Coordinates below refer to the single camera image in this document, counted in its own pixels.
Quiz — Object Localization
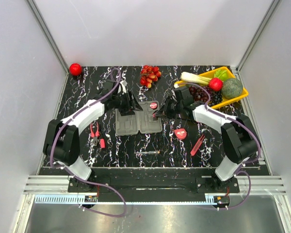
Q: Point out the dark red grape bunch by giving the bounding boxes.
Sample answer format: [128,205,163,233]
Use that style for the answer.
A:
[189,85,215,102]

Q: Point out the black grape bunch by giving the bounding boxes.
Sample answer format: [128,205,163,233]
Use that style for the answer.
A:
[208,91,223,107]

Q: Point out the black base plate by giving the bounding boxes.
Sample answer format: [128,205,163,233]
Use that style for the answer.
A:
[38,166,261,203]

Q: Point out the red apple in tray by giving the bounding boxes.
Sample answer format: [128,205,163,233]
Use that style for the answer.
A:
[208,78,223,91]

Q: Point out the grey plastic tool case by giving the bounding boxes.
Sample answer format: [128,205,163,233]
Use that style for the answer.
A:
[115,100,162,136]

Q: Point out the green leafy vegetable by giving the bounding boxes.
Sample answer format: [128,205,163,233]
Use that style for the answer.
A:
[213,69,229,82]

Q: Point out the yellow plastic tray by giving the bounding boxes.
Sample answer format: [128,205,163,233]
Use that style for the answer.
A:
[174,67,248,109]

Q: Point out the red hex key set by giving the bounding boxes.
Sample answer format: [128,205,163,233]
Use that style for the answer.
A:
[150,112,159,122]

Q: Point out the white green leek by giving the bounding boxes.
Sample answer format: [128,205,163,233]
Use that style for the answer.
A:
[180,72,211,85]

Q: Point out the red tape measure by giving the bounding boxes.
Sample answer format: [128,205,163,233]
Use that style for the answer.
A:
[174,128,187,140]

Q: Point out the green cantaloupe melon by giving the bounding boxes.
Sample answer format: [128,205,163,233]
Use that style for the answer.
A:
[221,78,243,99]

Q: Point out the red apple in corner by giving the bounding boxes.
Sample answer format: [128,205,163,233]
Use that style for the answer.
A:
[69,63,82,76]

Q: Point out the red handled pliers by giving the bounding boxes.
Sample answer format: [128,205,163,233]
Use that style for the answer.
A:
[90,121,100,146]

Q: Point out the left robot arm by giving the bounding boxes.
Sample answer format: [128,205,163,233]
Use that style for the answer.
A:
[43,80,143,192]

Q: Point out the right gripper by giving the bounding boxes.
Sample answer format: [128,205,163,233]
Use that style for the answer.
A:
[154,97,183,120]

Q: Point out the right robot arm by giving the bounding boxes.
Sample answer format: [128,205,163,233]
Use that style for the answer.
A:
[153,86,261,192]

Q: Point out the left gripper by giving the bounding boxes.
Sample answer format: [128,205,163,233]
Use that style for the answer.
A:
[113,90,143,116]

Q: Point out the red utility knife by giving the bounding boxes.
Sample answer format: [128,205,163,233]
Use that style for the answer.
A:
[190,134,205,156]

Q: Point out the clear test pen screwdriver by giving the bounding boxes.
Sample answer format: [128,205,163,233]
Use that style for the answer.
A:
[135,150,160,155]

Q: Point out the red cherry bunch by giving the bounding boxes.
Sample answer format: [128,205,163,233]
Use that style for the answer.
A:
[140,65,162,88]

